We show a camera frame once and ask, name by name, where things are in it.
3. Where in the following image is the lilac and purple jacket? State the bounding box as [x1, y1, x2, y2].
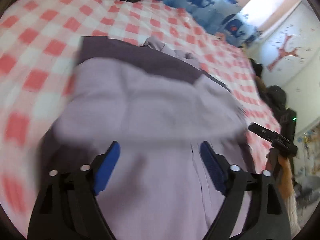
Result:
[39, 36, 254, 239]

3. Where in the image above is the black clothes pile bed end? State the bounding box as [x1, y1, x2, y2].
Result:
[249, 59, 297, 157]

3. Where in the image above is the cluttered white shelf unit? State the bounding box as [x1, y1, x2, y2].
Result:
[293, 125, 320, 205]

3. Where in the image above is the blue whale print curtain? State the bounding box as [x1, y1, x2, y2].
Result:
[132, 0, 311, 48]

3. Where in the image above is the pink checkered bed sheet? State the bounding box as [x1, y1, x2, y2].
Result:
[1, 0, 280, 217]

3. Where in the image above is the red tree wall decal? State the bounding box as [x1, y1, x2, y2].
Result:
[266, 33, 299, 72]

